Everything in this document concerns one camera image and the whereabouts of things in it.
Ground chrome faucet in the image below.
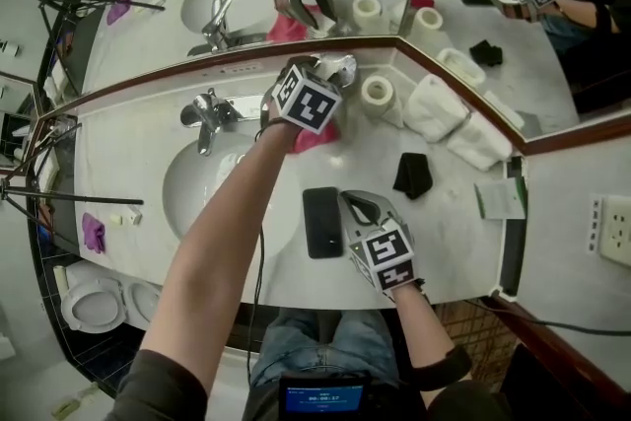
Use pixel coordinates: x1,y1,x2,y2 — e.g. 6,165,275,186
179,87,262,158

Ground narrow wood-framed mirror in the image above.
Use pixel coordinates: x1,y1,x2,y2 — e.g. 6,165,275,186
398,0,631,144

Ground person's right forearm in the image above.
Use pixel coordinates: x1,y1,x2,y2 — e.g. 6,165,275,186
388,283,457,369

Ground thick black cable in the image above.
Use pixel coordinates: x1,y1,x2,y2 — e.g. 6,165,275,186
457,298,631,336

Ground purple cloth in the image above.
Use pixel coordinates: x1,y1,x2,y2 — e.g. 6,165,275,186
81,211,107,255

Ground white toilet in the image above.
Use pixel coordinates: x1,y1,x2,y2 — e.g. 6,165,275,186
59,258,164,336

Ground clear glass tumbler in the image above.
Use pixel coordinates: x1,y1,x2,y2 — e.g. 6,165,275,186
46,115,80,137

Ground long black tray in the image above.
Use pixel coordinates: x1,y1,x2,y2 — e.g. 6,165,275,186
495,155,528,302

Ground black armband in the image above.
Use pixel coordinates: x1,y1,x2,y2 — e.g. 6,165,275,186
406,344,474,393

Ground chest-mounted screen device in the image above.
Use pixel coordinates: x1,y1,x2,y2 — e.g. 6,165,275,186
278,374,371,421

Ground white green sign card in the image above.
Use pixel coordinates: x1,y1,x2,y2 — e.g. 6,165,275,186
473,176,525,221

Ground white wall power socket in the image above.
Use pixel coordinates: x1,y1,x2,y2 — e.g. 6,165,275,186
586,194,631,268

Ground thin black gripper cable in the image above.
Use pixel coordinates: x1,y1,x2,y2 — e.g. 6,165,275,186
245,221,267,386

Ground person's blue jeans legs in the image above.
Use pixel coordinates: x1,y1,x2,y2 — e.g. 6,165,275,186
248,308,400,390

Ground white amenity tray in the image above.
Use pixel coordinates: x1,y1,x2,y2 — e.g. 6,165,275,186
29,147,63,193

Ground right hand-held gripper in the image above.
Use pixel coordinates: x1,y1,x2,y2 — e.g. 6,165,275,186
338,189,418,297

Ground red cloth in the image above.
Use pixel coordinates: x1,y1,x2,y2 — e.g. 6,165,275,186
288,120,341,155

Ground dark wooden door frame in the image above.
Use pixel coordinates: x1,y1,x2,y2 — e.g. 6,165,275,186
472,295,631,410

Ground toilet paper roll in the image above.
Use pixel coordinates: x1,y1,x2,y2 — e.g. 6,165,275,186
360,74,406,128

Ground black tripod stand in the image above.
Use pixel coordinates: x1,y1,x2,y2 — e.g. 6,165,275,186
0,122,145,252

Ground black smartphone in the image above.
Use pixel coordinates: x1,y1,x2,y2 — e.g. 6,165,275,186
302,185,345,260

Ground cream paper roll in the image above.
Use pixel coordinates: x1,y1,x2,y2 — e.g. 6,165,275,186
52,263,70,295

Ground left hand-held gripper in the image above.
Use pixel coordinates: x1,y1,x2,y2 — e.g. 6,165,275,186
269,57,345,135

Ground person's dark shirt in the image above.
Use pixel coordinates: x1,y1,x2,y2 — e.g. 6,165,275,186
115,349,514,421

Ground white sink basin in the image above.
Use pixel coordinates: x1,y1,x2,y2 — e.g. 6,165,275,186
162,132,307,262

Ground white folded towel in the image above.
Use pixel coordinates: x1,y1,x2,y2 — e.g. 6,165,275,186
404,74,472,143
446,112,514,173

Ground person's left forearm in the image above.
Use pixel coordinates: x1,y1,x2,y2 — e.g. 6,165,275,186
140,117,297,361

